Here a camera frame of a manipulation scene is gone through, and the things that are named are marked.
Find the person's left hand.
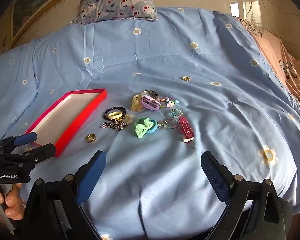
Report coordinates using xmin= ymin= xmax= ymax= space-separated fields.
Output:
xmin=0 ymin=183 xmax=26 ymax=221

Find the patterned grey pillow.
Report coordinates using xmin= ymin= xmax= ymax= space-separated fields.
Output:
xmin=70 ymin=0 xmax=159 ymax=26

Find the blue hair tie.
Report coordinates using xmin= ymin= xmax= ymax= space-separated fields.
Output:
xmin=145 ymin=119 xmax=158 ymax=134

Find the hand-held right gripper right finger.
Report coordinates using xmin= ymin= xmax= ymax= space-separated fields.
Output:
xmin=201 ymin=151 xmax=287 ymax=240

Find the green hair scrunchie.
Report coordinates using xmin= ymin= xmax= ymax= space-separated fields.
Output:
xmin=133 ymin=117 xmax=154 ymax=138

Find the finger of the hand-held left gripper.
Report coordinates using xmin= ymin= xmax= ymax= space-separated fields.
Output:
xmin=2 ymin=143 xmax=56 ymax=168
xmin=0 ymin=132 xmax=38 ymax=153

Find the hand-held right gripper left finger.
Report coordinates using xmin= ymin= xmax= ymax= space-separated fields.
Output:
xmin=20 ymin=151 xmax=107 ymax=240

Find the pastel bead bracelet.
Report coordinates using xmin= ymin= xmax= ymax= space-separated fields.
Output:
xmin=158 ymin=97 xmax=180 ymax=109

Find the black bead bracelet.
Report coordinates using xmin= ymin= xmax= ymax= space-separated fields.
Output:
xmin=104 ymin=107 xmax=127 ymax=121

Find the silver wrist watch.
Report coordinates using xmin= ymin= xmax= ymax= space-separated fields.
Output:
xmin=139 ymin=90 xmax=161 ymax=100

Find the translucent yellow hair clip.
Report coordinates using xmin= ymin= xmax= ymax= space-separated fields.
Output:
xmin=130 ymin=94 xmax=143 ymax=112

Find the wall poster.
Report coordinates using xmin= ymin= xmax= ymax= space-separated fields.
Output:
xmin=11 ymin=0 xmax=73 ymax=37

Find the red hair clip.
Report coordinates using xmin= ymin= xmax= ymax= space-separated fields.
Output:
xmin=179 ymin=116 xmax=195 ymax=143

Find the purple hair clip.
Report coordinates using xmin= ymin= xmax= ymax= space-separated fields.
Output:
xmin=141 ymin=95 xmax=162 ymax=110

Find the blue floral bedsheet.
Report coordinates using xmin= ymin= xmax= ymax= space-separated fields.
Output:
xmin=0 ymin=6 xmax=300 ymax=240

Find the gold chain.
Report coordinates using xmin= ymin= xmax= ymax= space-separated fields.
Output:
xmin=114 ymin=117 xmax=130 ymax=127

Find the clear crystal bead bracelet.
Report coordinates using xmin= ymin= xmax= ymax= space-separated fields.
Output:
xmin=158 ymin=109 xmax=184 ymax=130

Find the silver chain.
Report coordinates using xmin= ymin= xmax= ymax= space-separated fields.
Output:
xmin=100 ymin=121 xmax=129 ymax=131

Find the red cardboard box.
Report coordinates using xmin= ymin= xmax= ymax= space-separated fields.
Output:
xmin=24 ymin=89 xmax=108 ymax=157

